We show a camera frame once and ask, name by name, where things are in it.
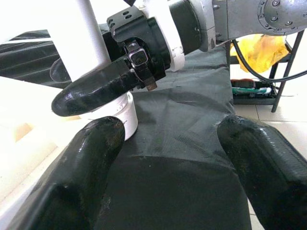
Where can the white plastic table leg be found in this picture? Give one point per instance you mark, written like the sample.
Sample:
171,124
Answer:
91,36

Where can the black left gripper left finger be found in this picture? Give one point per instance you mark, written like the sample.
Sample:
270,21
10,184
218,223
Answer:
72,182

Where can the yellow plastic bag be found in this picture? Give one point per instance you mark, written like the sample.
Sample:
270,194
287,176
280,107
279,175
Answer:
261,52

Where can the white plastic table top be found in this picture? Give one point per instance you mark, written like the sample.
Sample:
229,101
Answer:
24,148

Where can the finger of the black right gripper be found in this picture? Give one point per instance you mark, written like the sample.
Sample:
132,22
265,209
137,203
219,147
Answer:
91,93
60,74

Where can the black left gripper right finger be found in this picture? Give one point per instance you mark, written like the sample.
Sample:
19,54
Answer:
268,175

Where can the black metal table frame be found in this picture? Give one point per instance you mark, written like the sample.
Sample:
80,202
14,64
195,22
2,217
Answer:
285,79

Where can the black table cloth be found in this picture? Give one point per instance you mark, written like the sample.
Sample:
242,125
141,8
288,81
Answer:
180,143

